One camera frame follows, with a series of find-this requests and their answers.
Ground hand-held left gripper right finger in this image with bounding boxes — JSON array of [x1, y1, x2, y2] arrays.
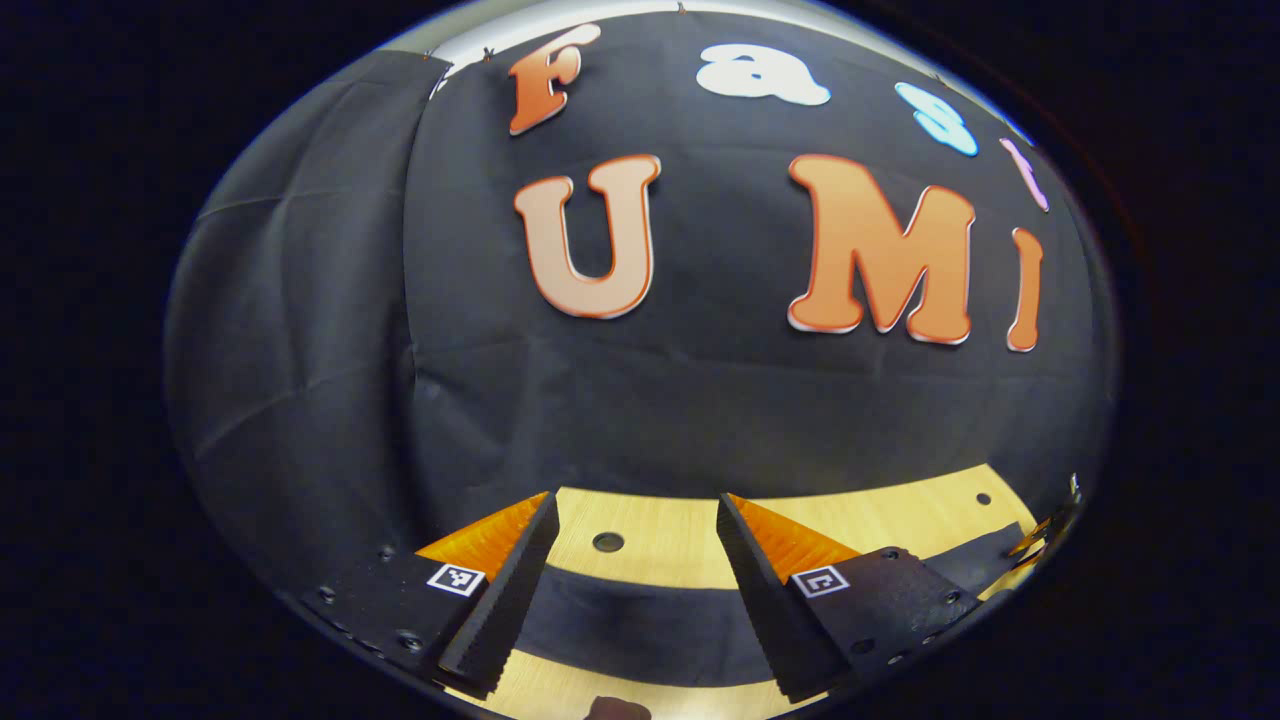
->
[[716, 492, 983, 705]]

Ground black backdrop cloth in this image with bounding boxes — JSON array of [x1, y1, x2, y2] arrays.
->
[[165, 10, 1119, 601]]

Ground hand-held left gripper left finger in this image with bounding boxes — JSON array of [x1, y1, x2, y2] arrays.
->
[[298, 489, 562, 700]]

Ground dark jeans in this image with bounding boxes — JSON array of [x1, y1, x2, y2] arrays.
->
[[515, 520, 1041, 691]]

